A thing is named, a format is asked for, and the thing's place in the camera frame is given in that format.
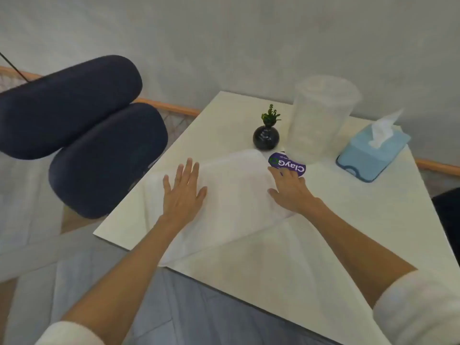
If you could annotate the person's left hand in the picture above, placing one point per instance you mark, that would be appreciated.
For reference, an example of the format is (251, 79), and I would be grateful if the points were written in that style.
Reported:
(183, 197)

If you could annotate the person's right hand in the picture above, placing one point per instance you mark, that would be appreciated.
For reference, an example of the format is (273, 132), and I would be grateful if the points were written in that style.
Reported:
(293, 194)

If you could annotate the white rectangular tray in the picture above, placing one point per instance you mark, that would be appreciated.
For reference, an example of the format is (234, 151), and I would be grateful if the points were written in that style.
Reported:
(233, 197)

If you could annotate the light blue tissue box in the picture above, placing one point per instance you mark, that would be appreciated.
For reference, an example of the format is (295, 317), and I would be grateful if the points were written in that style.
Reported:
(370, 161)

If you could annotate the person's right forearm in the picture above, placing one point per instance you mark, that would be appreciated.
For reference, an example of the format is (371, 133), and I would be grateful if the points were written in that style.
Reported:
(355, 247)

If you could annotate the person's left forearm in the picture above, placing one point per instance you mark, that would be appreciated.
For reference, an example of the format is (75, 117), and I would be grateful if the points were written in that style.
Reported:
(136, 269)

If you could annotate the white tissue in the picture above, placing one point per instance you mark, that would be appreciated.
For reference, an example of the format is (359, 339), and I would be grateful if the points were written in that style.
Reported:
(382, 131)

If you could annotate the round purple sticker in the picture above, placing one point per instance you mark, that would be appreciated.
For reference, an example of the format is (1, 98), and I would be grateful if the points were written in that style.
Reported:
(287, 163)

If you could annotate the black vase with green plant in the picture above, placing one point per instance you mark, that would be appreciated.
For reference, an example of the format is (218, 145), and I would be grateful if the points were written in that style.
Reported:
(266, 137)

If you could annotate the clear plastic lidded container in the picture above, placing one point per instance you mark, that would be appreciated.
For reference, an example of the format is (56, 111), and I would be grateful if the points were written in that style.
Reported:
(320, 118)

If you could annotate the dark blue padded chair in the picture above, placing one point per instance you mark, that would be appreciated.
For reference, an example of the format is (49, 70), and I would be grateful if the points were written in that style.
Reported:
(79, 122)
(449, 222)

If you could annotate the white right sleeve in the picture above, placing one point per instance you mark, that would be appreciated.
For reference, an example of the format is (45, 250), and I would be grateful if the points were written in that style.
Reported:
(424, 312)

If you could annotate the white sleeve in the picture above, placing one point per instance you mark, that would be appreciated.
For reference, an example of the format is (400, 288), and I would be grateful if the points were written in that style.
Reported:
(424, 312)
(68, 335)

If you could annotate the white left sleeve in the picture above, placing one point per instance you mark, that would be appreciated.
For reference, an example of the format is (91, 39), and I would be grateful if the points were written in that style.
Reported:
(68, 335)

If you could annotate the wooden wall rail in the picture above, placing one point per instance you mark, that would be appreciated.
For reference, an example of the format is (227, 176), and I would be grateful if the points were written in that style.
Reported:
(172, 108)

